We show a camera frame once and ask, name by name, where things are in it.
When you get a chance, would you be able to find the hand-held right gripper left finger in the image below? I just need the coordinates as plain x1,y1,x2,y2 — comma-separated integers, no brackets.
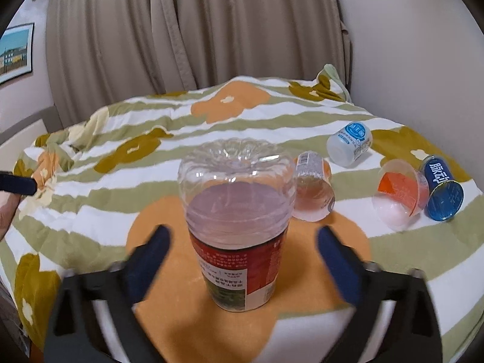
44,224,172,363

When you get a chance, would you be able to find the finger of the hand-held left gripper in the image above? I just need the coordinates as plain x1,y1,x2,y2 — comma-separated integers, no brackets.
0,171,38,196

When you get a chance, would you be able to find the clear cup with red label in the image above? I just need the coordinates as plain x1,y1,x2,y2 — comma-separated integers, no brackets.
178,139,296,312

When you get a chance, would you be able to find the framed wall picture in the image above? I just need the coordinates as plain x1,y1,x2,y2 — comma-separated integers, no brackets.
0,23,35,85

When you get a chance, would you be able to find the beige curtain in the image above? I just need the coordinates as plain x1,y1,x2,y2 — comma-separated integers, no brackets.
45,0,353,103

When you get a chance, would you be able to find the person's left hand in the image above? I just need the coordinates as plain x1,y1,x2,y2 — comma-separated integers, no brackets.
0,192,21,243

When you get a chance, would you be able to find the small clear orange bottle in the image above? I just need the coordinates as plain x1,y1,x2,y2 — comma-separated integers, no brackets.
293,151,336,222

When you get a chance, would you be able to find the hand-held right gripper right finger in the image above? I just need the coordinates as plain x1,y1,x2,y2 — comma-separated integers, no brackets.
317,225,443,363

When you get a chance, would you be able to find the floral striped blanket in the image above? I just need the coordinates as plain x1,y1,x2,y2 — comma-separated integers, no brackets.
0,64,484,363

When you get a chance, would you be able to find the white bottle blue label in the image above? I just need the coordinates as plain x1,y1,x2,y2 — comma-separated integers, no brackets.
327,121,373,168

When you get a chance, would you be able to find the clear cup with orange label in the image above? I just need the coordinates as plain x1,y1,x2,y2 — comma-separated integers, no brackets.
372,159,430,231

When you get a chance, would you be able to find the blue cup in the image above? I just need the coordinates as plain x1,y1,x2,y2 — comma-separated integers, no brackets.
419,155,464,222

